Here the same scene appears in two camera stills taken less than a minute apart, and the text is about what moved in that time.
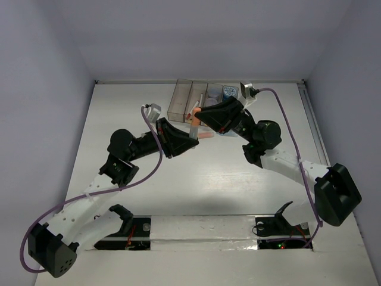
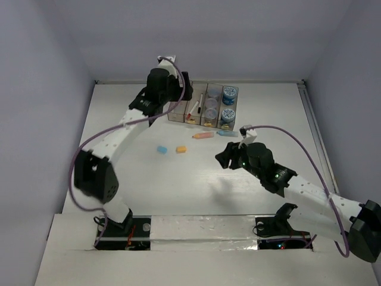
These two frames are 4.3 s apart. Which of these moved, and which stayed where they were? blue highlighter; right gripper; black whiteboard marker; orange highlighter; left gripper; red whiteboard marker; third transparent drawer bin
Moved: right gripper; left gripper
Stayed: orange highlighter; black whiteboard marker; third transparent drawer bin; blue highlighter; red whiteboard marker
